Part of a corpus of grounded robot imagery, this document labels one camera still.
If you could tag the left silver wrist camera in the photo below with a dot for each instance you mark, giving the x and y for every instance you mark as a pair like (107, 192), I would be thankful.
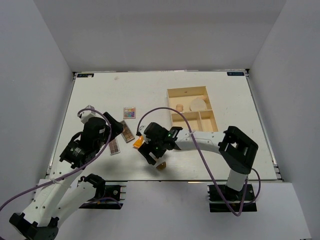
(88, 113)

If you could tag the brown long eyeshadow palette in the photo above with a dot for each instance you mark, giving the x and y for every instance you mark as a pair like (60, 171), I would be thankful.
(127, 134)

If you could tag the orange white foundation bottle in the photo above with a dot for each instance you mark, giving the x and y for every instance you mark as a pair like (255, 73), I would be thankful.
(138, 143)

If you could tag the round white powder puff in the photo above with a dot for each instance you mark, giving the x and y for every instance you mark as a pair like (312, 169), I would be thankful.
(197, 104)

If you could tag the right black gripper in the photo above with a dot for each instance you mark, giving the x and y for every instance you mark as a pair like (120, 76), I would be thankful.
(145, 150)

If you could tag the cream divided organizer box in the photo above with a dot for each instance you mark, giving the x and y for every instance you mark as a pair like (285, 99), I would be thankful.
(199, 121)

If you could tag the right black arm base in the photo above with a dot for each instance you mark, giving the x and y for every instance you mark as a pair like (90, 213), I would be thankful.
(217, 205)

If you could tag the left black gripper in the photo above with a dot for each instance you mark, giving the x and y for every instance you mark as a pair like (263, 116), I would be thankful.
(116, 126)

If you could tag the beige makeup sponge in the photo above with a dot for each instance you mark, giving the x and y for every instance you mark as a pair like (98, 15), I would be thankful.
(179, 108)

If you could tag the mauve long eyeshadow palette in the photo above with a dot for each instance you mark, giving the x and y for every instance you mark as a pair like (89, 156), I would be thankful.
(114, 147)

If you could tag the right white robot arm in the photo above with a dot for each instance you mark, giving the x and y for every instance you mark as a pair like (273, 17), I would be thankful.
(237, 149)

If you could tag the white egg-shaped sponge case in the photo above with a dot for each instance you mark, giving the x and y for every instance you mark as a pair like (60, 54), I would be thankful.
(161, 166)

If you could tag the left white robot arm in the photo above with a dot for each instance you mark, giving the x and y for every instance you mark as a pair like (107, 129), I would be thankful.
(51, 207)

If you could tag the colourful square eyeshadow palette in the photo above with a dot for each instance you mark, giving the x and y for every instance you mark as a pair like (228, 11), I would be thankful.
(129, 113)

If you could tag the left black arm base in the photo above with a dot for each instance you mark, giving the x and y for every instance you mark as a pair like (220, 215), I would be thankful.
(113, 198)

